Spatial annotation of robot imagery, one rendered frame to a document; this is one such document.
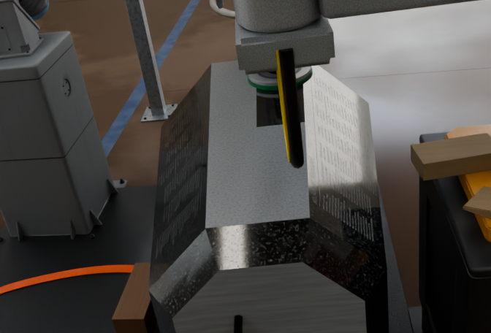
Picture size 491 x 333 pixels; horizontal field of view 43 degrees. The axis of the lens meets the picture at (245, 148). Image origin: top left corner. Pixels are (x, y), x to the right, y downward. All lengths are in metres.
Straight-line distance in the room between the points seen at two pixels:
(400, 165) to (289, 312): 1.75
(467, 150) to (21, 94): 1.77
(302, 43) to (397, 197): 1.71
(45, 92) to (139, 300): 0.93
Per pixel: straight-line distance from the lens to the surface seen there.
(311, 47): 1.30
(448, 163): 1.61
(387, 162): 3.16
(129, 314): 2.32
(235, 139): 1.79
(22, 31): 2.72
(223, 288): 1.45
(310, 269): 1.42
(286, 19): 1.28
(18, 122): 2.78
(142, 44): 3.74
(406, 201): 2.89
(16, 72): 2.67
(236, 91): 2.08
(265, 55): 1.30
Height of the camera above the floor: 1.67
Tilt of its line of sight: 30 degrees down
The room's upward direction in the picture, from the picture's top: 9 degrees counter-clockwise
